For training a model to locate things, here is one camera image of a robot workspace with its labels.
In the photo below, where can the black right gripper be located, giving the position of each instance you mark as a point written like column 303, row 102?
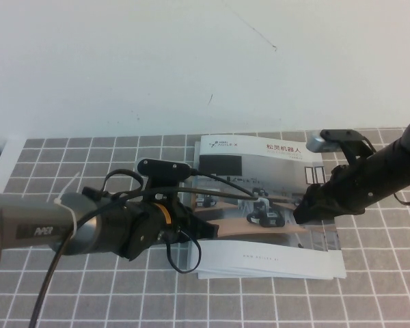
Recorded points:
column 348, row 191

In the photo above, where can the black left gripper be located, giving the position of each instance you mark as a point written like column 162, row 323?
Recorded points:
column 147, row 225

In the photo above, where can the white Agilex robot brochure book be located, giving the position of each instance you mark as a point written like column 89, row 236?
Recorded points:
column 259, row 253

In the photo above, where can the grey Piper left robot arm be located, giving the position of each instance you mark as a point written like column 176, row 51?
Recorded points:
column 37, row 222

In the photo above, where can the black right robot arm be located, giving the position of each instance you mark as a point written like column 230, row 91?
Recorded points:
column 396, row 160

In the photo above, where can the grey white-checked tablecloth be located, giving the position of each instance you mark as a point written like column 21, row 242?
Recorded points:
column 294, row 300

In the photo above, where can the white zip tie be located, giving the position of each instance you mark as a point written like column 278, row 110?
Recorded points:
column 70, row 215

